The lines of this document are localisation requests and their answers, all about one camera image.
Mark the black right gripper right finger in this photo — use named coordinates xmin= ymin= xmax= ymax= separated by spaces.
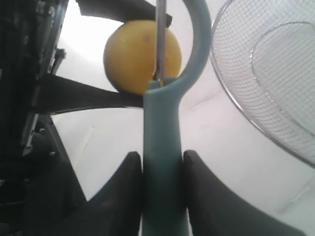
xmin=183 ymin=150 xmax=304 ymax=236

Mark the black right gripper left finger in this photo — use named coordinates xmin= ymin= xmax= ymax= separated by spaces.
xmin=88 ymin=151 xmax=143 ymax=236

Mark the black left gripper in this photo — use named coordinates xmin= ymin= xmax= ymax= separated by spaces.
xmin=0 ymin=0 xmax=143 ymax=236

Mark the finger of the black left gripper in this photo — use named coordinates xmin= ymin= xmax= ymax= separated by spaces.
xmin=75 ymin=0 xmax=173 ymax=28

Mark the yellow lemon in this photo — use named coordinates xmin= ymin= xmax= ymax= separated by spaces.
xmin=102 ymin=20 xmax=183 ymax=96

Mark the teal handled peeler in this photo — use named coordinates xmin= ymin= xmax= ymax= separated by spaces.
xmin=141 ymin=0 xmax=211 ymax=236

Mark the metal wire mesh basket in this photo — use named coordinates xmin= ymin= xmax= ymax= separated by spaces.
xmin=210 ymin=0 xmax=315 ymax=166

